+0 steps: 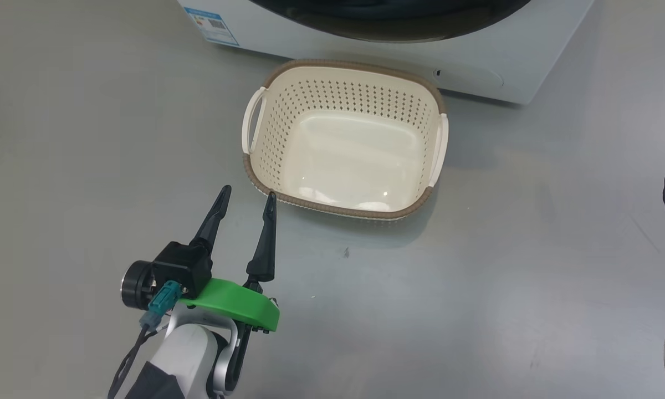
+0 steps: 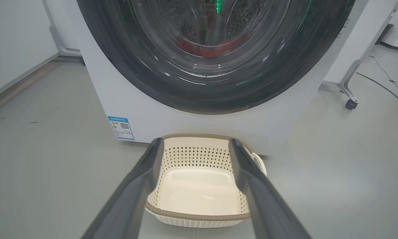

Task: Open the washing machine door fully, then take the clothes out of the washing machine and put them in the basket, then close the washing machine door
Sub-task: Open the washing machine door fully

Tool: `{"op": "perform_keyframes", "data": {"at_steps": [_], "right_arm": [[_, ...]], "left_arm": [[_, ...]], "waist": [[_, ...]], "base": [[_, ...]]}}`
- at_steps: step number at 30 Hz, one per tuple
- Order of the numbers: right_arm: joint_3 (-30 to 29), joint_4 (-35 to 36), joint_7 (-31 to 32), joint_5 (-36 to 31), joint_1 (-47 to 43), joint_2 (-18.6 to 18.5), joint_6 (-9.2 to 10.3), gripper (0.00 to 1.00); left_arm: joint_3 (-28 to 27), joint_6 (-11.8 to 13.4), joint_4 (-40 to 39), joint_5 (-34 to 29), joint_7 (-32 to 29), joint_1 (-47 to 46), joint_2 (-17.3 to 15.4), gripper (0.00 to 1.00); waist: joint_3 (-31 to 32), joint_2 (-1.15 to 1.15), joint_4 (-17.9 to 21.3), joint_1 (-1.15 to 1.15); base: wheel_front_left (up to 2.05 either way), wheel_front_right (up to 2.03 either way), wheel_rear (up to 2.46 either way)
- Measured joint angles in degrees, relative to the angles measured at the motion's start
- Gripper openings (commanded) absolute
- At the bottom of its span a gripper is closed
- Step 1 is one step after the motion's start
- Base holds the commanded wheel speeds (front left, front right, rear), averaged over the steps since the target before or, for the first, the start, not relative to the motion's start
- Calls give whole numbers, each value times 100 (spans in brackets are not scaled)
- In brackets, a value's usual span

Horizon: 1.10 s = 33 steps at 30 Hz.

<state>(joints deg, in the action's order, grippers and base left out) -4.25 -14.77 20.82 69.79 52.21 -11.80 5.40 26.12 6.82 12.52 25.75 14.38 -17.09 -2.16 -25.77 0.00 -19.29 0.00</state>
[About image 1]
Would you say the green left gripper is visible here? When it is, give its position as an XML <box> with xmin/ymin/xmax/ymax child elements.
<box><xmin>178</xmin><ymin>185</ymin><xmax>280</xmax><ymax>333</ymax></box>

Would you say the cream perforated laundry basket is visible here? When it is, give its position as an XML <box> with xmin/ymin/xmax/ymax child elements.
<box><xmin>242</xmin><ymin>59</ymin><xmax>449</xmax><ymax>221</ymax></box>

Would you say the white front-load washing machine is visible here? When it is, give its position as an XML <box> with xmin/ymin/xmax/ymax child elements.
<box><xmin>177</xmin><ymin>0</ymin><xmax>595</xmax><ymax>105</ymax></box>

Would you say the black cylindrical left gripper motor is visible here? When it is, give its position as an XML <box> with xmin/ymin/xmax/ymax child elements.
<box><xmin>121</xmin><ymin>260</ymin><xmax>157</xmax><ymax>310</ymax></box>

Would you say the blue white energy label sticker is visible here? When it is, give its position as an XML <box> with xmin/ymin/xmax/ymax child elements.
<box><xmin>184</xmin><ymin>6</ymin><xmax>240</xmax><ymax>46</ymax></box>

